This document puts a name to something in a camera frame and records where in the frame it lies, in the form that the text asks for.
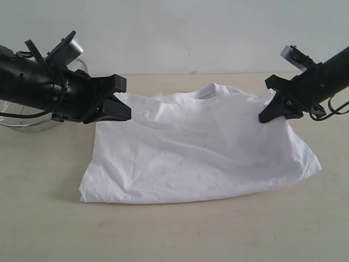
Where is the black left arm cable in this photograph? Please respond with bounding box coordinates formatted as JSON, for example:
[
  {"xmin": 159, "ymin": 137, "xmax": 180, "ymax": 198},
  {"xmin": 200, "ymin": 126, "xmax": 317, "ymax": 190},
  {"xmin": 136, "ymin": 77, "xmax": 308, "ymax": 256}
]
[{"xmin": 0, "ymin": 39, "xmax": 55, "ymax": 120}]

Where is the white t-shirt red print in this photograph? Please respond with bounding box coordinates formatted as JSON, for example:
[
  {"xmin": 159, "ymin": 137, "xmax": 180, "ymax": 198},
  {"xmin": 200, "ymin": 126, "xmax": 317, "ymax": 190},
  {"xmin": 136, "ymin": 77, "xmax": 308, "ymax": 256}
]
[{"xmin": 79, "ymin": 83, "xmax": 322, "ymax": 204}]

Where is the metal wire mesh basket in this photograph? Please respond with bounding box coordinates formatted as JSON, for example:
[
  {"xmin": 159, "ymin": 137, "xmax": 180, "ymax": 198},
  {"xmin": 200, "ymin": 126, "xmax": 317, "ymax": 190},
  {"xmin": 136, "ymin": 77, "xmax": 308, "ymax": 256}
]
[{"xmin": 1, "ymin": 58, "xmax": 88, "ymax": 133}]

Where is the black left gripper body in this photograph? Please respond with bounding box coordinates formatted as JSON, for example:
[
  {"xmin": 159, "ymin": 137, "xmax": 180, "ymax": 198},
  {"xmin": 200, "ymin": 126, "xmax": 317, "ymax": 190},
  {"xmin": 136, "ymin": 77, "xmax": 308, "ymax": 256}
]
[{"xmin": 46, "ymin": 70, "xmax": 115, "ymax": 123}]

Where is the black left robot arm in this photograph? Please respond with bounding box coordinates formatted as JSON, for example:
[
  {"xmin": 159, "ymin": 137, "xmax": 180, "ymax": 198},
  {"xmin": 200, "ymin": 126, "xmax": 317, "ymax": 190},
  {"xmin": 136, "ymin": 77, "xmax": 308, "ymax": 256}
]
[{"xmin": 1, "ymin": 46, "xmax": 132, "ymax": 124}]

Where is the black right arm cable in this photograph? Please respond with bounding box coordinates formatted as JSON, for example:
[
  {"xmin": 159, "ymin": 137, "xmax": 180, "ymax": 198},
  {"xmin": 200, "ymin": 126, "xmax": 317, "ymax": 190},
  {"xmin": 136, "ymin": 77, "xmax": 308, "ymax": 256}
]
[{"xmin": 309, "ymin": 92, "xmax": 349, "ymax": 122}]

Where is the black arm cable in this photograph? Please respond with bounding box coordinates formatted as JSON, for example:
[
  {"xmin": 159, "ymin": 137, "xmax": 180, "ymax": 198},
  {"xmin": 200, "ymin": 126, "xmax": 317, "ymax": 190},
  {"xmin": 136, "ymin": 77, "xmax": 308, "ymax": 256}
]
[
  {"xmin": 309, "ymin": 92, "xmax": 349, "ymax": 122},
  {"xmin": 0, "ymin": 39, "xmax": 55, "ymax": 120}
]

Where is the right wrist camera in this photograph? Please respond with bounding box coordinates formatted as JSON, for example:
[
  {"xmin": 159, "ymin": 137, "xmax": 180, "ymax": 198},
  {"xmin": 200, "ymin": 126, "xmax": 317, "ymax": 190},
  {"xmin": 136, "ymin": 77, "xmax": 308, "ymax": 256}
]
[{"xmin": 280, "ymin": 45, "xmax": 318, "ymax": 72}]

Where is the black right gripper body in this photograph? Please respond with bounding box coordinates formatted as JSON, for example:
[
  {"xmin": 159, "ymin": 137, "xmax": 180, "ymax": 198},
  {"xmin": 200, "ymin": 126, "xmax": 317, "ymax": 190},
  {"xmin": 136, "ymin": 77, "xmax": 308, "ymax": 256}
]
[{"xmin": 280, "ymin": 65, "xmax": 327, "ymax": 119}]

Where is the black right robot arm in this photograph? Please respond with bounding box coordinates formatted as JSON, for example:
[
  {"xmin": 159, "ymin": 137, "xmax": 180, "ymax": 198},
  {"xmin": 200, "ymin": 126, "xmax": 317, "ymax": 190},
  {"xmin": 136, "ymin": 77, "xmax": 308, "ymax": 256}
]
[{"xmin": 258, "ymin": 45, "xmax": 348, "ymax": 123}]

